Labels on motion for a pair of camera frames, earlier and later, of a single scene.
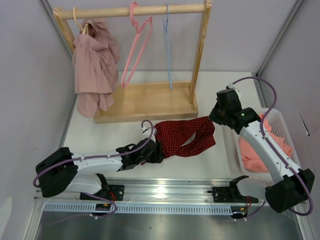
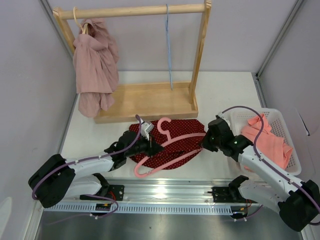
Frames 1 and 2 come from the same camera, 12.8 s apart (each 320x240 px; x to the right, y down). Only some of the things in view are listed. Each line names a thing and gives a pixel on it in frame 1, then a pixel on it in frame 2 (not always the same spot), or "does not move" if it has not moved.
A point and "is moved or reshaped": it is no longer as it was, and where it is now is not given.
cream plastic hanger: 86,25 does not move
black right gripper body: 218,114 → 210,142
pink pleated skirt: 95,54 does not move
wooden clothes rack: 157,100 does not move
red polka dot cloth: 171,135 is moved or reshaped
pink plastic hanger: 135,24 → 169,139
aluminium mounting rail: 156,193 does not move
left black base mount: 114,192 does not move
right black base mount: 231,194 does not move
